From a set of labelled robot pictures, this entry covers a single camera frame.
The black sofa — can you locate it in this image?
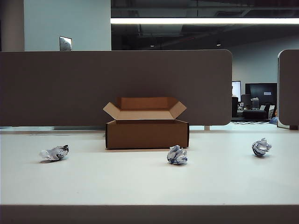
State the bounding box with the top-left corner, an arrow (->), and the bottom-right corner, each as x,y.
242,109 -> 267,120

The narrow brown desk divider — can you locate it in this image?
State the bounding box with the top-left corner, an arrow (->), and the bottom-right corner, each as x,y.
277,49 -> 299,129

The large black display screen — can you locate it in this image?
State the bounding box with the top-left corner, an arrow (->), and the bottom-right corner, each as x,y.
245,83 -> 278,110

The long ceiling light strip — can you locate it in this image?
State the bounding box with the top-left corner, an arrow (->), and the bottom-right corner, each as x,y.
110,17 -> 299,25

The white lit monitor screen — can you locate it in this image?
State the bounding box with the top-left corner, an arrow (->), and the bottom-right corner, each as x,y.
232,80 -> 242,103

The round paper ball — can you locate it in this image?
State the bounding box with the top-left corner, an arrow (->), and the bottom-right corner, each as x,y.
251,138 -> 272,157

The crumpled paper ball blue print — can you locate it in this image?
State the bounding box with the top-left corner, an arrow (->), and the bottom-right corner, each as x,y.
166,145 -> 188,166

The open brown cardboard box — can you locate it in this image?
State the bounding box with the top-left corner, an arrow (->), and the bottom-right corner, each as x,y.
102,97 -> 190,150

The wide brown desk divider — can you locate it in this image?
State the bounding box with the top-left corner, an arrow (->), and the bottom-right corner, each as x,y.
0,49 -> 234,127

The brown foreground panel edge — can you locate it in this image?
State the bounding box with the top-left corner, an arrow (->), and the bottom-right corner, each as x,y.
0,204 -> 299,224

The metal wall switch plate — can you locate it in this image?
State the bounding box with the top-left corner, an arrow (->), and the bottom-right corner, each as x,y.
59,35 -> 72,51

